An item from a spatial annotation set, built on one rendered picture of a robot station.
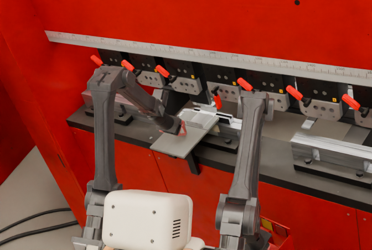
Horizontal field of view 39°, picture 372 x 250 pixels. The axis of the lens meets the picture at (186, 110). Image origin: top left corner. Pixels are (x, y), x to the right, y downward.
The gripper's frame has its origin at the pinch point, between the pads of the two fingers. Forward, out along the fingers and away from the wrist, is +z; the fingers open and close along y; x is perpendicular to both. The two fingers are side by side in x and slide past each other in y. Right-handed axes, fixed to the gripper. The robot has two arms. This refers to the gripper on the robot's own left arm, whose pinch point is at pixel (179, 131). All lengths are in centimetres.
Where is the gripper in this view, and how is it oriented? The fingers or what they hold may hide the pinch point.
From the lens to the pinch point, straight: 213.4
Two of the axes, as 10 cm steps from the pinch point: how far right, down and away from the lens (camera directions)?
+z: 5.0, 3.9, 7.7
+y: -7.8, -1.7, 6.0
